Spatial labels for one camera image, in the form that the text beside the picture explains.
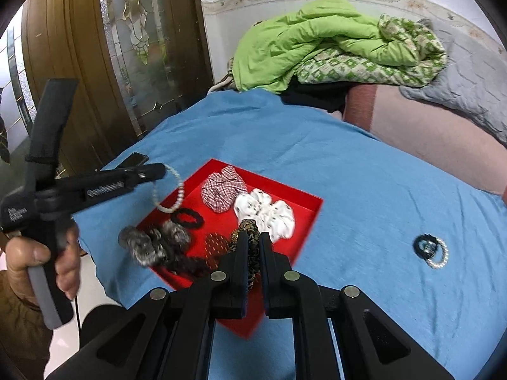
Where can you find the red white checked scrunchie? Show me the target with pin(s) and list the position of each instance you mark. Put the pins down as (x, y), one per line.
(218, 198)

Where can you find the person's left hand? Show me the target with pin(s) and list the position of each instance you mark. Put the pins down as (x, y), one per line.
(23, 253)

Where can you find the red polka dot scrunchie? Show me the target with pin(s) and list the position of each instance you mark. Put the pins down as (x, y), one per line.
(218, 245)

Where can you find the red box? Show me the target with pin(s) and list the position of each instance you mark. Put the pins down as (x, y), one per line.
(190, 190)

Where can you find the grey quilted blanket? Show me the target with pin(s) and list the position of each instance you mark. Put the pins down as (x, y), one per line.
(475, 79)

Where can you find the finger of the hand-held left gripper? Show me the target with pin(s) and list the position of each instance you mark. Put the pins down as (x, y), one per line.
(150, 172)

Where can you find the green quilt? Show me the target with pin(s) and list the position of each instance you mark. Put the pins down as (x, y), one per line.
(297, 39)

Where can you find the grey sheer scrunchie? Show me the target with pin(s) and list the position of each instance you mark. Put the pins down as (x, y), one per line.
(138, 241)

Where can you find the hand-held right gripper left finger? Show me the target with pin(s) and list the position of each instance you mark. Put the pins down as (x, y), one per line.
(237, 277)

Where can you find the wooden door with stained glass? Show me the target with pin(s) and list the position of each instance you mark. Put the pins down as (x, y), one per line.
(79, 67)

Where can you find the black cloth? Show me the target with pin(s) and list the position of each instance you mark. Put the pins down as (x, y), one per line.
(317, 95)

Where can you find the white cherry print scrunchie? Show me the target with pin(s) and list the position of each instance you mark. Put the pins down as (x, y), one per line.
(277, 217)

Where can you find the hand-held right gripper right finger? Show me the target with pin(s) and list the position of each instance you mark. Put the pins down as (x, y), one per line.
(269, 277)

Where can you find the person's left forearm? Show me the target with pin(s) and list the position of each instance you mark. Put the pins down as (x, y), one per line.
(19, 332)

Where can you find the pink quilted cushion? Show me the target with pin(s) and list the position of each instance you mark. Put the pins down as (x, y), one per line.
(427, 142)

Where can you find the leopard print scrunchie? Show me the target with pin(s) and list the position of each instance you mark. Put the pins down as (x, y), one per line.
(250, 231)

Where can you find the black phone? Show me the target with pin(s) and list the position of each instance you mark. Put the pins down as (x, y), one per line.
(134, 160)

